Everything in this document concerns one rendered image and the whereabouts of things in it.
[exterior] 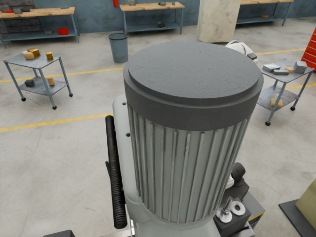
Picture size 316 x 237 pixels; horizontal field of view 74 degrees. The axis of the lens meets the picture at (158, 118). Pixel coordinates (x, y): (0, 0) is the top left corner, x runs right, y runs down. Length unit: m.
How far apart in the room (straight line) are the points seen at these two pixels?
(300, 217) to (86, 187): 2.50
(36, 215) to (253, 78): 2.81
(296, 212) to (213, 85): 2.80
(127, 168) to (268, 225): 2.38
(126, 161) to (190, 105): 0.38
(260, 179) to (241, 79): 2.87
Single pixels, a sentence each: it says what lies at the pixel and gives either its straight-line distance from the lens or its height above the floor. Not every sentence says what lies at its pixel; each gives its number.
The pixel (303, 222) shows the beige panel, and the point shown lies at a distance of 2.99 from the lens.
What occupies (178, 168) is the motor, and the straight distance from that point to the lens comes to 0.32.
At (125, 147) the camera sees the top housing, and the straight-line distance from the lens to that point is 0.62.
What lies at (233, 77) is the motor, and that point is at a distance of 0.29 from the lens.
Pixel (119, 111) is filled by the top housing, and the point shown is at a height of 1.89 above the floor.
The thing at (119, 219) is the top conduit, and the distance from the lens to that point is 0.60.
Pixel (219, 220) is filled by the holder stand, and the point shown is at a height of 1.12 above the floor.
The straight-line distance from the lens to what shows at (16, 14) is 7.63.
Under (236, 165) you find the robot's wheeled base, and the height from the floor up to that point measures 0.76.
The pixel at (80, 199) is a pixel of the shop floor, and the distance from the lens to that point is 2.85.
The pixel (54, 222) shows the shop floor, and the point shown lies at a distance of 2.81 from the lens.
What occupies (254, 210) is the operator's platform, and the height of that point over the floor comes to 0.40.
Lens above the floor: 2.34
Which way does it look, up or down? 39 degrees down
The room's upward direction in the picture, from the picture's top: straight up
